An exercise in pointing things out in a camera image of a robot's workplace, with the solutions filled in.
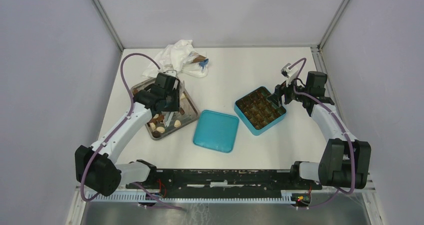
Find teal chocolate box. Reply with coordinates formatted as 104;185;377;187
234;86;287;136

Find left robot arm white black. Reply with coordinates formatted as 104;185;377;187
75;70;181;197

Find teal box lid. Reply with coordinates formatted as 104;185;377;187
192;110;239;154

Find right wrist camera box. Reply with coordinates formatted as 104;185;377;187
281;63;299;87

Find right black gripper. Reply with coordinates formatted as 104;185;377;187
266;74;310;108

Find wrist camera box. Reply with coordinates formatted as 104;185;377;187
163;70;178;78
281;63;299;87

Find brown blue wrapper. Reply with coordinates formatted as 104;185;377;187
188;51;209;69

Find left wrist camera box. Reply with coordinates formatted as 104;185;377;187
163;70;178;78

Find white crumpled cloth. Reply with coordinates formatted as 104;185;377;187
142;39;209;78

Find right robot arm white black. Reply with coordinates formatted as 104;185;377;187
268;70;372;194

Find stainless steel tray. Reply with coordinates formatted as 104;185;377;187
129;72;200;141

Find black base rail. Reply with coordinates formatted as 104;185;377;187
140;169;322;199

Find metal serving tongs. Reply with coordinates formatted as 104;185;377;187
163;111;175;128

